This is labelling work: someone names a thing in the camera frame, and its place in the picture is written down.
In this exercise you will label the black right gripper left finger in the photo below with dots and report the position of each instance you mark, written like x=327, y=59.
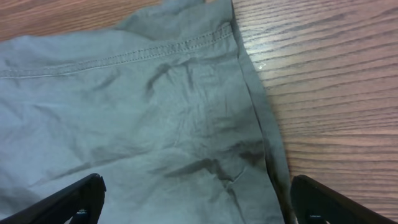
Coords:
x=79, y=203

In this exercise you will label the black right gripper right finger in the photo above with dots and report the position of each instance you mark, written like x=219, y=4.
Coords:
x=315, y=203

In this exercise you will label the grey shorts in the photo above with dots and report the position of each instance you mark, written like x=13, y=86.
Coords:
x=166, y=106

